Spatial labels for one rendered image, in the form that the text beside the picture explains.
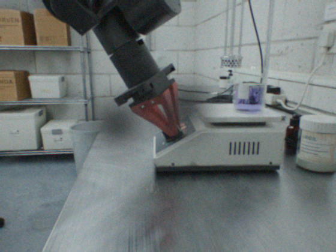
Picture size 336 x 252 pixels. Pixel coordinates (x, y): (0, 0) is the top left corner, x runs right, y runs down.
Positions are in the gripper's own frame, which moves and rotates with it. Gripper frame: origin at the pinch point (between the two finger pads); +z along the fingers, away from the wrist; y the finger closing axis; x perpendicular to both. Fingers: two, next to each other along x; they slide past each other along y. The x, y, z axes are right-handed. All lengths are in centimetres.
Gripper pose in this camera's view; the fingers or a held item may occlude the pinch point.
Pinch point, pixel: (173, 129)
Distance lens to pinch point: 45.6
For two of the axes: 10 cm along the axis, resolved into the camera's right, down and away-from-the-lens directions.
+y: 3.7, -4.4, 8.2
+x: -7.9, 3.2, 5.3
